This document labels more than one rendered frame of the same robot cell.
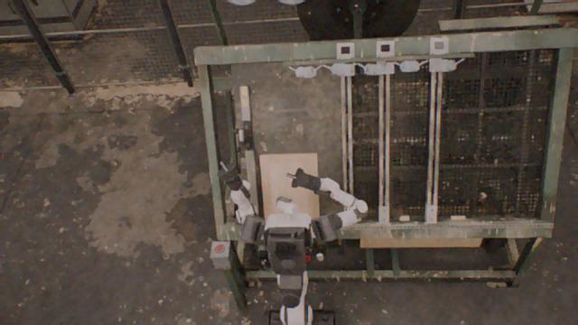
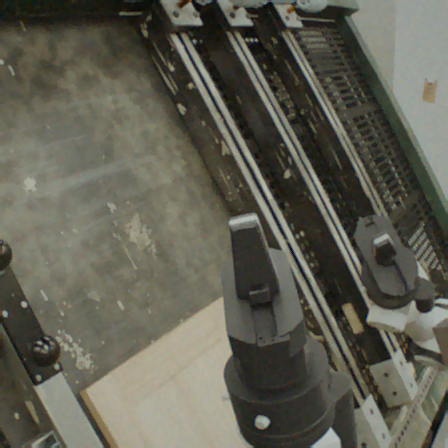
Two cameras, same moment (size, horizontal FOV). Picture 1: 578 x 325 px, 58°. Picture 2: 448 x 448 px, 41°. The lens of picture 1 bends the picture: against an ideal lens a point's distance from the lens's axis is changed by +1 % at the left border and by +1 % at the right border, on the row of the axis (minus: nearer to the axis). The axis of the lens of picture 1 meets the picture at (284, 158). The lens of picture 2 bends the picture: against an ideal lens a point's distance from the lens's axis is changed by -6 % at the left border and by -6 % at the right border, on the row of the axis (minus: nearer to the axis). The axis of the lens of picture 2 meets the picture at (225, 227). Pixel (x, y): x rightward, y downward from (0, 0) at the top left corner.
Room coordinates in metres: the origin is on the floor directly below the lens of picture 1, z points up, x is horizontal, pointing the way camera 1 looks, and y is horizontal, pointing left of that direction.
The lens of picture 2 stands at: (1.74, 0.76, 1.78)
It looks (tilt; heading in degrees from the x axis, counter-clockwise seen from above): 18 degrees down; 291
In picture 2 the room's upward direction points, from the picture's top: straight up
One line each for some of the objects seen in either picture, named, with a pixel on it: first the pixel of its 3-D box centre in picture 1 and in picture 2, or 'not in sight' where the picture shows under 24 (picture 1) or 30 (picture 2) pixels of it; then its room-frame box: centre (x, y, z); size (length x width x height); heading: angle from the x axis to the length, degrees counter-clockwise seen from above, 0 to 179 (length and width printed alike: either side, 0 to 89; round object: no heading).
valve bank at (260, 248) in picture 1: (290, 256); not in sight; (1.74, 0.07, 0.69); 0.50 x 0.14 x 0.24; 80
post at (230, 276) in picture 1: (234, 285); not in sight; (1.75, 0.51, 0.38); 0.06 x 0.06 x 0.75; 80
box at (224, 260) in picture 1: (222, 255); not in sight; (1.75, 0.51, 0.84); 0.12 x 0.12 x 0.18; 80
